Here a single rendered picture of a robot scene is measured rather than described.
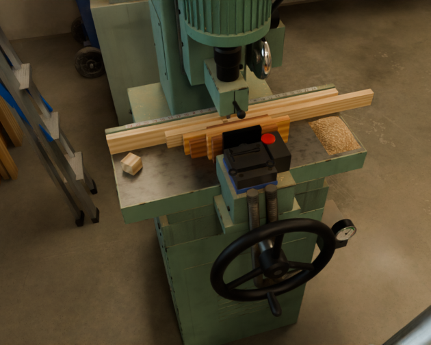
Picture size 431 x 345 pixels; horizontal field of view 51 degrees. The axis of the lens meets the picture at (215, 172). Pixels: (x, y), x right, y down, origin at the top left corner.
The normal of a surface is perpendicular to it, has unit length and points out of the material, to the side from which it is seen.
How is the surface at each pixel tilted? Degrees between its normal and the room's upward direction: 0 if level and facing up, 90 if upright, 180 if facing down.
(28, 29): 90
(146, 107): 0
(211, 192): 90
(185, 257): 90
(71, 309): 0
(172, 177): 0
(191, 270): 90
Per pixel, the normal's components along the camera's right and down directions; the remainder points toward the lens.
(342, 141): 0.11, -0.28
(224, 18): -0.05, 0.73
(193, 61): 0.27, 0.70
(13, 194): -0.03, -0.68
